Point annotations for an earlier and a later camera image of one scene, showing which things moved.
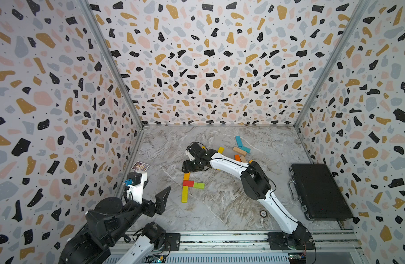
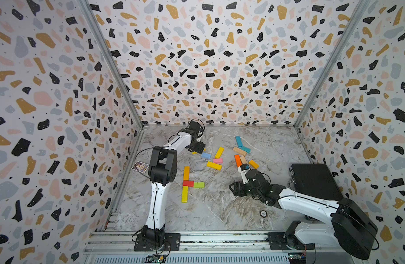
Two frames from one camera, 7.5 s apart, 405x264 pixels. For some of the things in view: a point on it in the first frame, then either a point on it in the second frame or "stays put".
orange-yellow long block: [186, 176] stays put
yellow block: [185, 194] stays put
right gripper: [185, 167] → [237, 186]
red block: [188, 183] stays put
